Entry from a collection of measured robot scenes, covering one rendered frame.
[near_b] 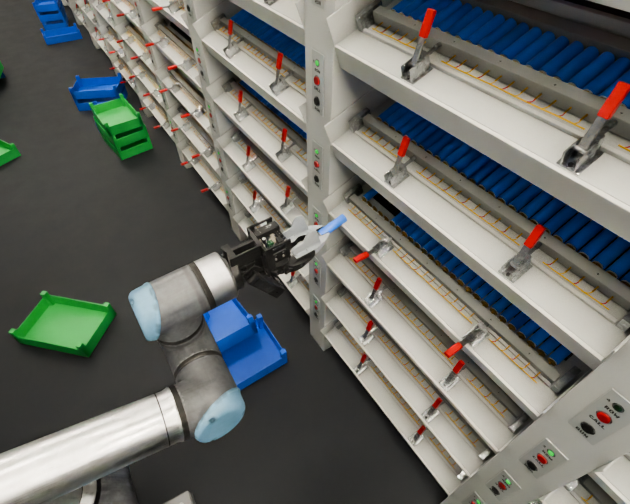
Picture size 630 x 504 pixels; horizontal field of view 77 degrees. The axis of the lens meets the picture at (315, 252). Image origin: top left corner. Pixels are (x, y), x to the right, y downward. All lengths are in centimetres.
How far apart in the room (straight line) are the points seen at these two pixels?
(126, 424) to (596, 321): 68
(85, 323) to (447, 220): 152
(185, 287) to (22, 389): 122
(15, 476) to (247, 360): 99
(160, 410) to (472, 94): 65
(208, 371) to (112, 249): 145
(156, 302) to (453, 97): 54
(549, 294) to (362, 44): 50
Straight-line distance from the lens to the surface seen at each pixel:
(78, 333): 186
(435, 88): 65
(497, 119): 59
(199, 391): 70
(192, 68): 175
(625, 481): 82
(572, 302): 66
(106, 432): 70
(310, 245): 76
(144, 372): 165
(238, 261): 70
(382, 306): 105
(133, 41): 271
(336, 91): 83
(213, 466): 146
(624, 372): 64
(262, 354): 157
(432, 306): 84
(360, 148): 85
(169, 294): 68
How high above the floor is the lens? 138
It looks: 48 degrees down
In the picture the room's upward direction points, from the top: straight up
